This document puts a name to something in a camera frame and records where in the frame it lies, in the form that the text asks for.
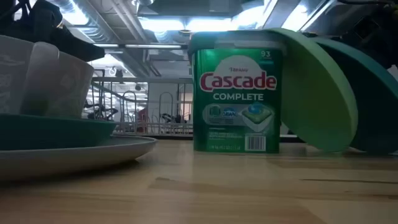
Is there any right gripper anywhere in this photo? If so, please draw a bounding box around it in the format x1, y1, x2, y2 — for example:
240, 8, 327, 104
341, 6, 398, 68

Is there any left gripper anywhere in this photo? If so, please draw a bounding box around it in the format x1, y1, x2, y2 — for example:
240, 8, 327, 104
0, 0, 106, 62

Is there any clear plastic measuring cup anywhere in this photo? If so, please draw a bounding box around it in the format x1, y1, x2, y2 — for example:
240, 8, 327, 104
0, 34, 95, 119

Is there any teal plate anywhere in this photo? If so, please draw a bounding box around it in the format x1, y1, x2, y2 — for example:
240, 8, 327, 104
312, 37, 398, 156

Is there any light green plate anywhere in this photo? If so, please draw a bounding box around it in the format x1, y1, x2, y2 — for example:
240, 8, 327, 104
266, 27, 359, 152

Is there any grey plate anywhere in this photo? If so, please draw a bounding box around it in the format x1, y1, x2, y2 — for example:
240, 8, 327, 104
0, 135, 158, 182

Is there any green Cascade detergent tub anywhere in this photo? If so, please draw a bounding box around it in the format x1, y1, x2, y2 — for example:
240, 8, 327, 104
188, 30, 285, 154

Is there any wire dish rack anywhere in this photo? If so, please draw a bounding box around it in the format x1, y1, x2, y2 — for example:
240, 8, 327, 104
89, 77, 194, 137

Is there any black aluminium frame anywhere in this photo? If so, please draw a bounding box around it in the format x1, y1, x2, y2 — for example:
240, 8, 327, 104
113, 133, 307, 143

